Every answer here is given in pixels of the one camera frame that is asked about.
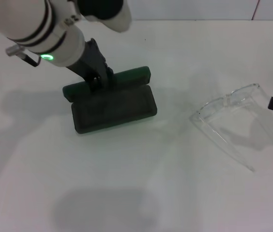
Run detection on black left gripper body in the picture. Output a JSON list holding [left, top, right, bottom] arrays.
[[65, 38, 114, 84]]

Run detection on green glasses case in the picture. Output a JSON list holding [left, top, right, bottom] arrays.
[[62, 66, 158, 134]]

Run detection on clear plastic glasses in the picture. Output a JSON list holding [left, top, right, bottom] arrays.
[[189, 83, 273, 173]]

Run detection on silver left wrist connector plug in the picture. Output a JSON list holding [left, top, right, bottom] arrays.
[[5, 44, 25, 57]]

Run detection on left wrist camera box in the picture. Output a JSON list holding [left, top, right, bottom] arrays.
[[77, 0, 133, 34]]

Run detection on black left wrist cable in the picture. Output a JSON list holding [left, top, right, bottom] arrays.
[[17, 52, 42, 68]]

